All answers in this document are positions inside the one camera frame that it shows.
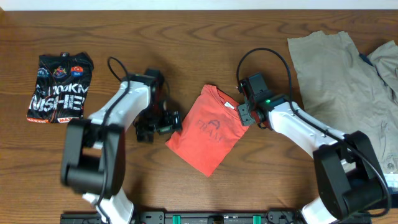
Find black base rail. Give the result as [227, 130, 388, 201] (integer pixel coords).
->
[60, 210, 372, 224]

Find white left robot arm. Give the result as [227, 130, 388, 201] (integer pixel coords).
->
[60, 70, 182, 223]

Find khaki cargo shorts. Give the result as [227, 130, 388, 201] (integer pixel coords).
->
[288, 31, 397, 174]

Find red orange soccer t-shirt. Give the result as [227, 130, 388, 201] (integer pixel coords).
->
[165, 85, 249, 177]

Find light blue folded garment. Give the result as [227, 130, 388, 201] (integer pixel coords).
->
[384, 173, 398, 189]

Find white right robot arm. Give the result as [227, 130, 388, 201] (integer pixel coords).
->
[238, 95, 392, 223]

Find black folded printed jersey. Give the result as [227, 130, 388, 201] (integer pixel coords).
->
[26, 52, 94, 123]

